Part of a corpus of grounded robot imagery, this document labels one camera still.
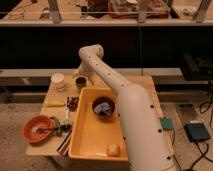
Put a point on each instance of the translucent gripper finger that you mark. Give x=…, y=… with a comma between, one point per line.
x=90, y=78
x=76, y=73

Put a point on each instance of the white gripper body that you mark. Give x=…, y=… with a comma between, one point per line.
x=85, y=70

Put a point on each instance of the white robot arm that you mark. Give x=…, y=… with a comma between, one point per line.
x=147, y=148

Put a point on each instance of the white paper cup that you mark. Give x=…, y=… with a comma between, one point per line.
x=57, y=79

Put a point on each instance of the dark brown bowl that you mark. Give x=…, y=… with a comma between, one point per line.
x=100, y=100

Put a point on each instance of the crumpled grey cloth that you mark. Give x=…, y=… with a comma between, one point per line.
x=103, y=109

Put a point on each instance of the white plastic fork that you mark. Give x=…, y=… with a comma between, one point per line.
x=67, y=112

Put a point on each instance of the wooden table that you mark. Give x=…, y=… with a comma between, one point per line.
x=48, y=147

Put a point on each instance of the yellow sponge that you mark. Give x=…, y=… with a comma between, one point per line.
x=53, y=104

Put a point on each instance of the yellow plastic tub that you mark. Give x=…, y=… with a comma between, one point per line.
x=90, y=135

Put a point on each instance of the green vegetable toy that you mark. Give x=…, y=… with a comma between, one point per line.
x=57, y=125

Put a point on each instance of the dark spoon in bowl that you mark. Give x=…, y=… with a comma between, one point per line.
x=40, y=130

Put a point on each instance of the orange bowl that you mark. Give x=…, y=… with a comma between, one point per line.
x=29, y=128

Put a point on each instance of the yellow bread roll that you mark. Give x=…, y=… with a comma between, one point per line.
x=113, y=150

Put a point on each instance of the brown chopsticks pair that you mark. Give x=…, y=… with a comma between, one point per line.
x=63, y=148

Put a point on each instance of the teal sponge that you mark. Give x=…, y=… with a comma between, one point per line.
x=166, y=124

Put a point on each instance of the black foot pedal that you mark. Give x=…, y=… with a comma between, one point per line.
x=196, y=132

